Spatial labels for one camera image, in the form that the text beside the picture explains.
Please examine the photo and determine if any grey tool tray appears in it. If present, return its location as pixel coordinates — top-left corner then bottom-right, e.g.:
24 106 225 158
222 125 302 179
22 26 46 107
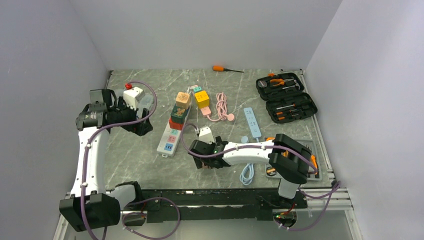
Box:
264 139 322 182

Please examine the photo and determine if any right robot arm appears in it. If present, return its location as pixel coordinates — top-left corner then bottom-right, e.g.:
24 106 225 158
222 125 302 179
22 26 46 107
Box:
187 133 317 208

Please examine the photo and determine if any white power strip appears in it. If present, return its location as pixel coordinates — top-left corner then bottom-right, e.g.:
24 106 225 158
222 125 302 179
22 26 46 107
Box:
156 105 191 158

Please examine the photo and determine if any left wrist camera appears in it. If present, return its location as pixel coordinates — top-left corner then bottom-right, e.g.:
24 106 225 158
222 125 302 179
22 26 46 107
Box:
123 83 145 110

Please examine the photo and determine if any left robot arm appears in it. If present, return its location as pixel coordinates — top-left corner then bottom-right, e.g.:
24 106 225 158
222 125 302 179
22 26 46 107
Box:
59 87 153 232

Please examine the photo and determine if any light blue cable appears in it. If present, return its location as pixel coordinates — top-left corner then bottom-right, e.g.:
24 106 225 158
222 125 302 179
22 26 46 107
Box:
239 135 261 186

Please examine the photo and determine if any green cube plug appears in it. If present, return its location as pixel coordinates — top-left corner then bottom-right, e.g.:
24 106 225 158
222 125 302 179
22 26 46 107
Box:
170 104 189 125

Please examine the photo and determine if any black tool case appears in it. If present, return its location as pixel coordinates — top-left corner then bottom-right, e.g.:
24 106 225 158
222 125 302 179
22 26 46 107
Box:
255 72 318 124

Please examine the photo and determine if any pink power strip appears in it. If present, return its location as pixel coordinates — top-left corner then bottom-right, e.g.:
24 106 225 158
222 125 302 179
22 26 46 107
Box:
189 85 211 117

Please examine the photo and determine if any blue pen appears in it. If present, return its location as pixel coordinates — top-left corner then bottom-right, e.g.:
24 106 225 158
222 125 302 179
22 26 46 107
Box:
97 82 109 110

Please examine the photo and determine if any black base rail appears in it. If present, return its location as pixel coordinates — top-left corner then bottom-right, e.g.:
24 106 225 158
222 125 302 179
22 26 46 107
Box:
123 188 308 223

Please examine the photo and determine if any blue power strip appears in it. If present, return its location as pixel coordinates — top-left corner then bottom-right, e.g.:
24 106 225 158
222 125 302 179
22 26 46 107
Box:
243 107 262 141

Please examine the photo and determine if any pink coiled cable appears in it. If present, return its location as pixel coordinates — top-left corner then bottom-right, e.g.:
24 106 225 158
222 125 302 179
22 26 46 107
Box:
206 92 236 123

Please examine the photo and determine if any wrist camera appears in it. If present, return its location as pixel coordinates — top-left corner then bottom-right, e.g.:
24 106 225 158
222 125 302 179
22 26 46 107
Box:
198 126 215 144
123 83 145 110

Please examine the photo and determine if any teal small plug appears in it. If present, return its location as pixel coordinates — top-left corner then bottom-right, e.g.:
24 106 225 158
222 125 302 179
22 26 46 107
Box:
192 86 203 94

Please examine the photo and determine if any red cube plug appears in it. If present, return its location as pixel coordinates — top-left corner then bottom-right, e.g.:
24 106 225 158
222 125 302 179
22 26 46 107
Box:
168 118 184 131

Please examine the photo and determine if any yellow cube plug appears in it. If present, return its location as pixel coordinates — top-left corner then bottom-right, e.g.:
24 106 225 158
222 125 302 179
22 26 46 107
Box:
194 90 210 109

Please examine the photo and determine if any clear screw box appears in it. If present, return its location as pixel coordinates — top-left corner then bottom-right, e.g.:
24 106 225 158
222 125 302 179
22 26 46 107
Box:
137 93 154 119

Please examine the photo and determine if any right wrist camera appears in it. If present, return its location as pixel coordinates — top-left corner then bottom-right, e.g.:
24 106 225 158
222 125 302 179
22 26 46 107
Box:
198 126 215 144

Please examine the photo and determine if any orange screwdriver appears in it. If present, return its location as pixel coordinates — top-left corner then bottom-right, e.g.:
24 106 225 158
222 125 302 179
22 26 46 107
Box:
212 65 244 73

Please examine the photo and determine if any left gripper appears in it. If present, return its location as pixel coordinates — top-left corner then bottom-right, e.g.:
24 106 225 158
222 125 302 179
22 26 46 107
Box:
108 97 153 136

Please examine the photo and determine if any beige cube plug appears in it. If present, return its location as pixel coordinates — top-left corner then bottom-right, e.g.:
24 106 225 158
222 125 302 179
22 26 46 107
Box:
175 91 191 109

